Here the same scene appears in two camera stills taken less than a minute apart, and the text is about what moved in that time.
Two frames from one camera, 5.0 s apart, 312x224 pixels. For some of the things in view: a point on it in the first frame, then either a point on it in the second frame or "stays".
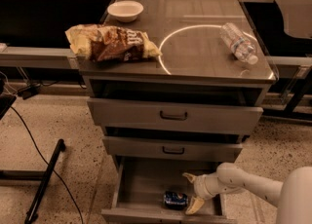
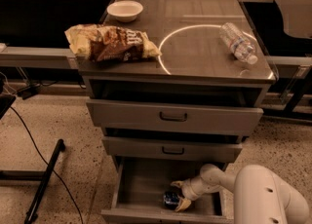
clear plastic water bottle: [238, 43] stays
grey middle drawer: [173, 149] stays
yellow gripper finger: [189, 176] to [177, 183]
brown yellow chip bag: [110, 44] stays
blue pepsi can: [175, 200] stays
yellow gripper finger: [195, 204] to [183, 205]
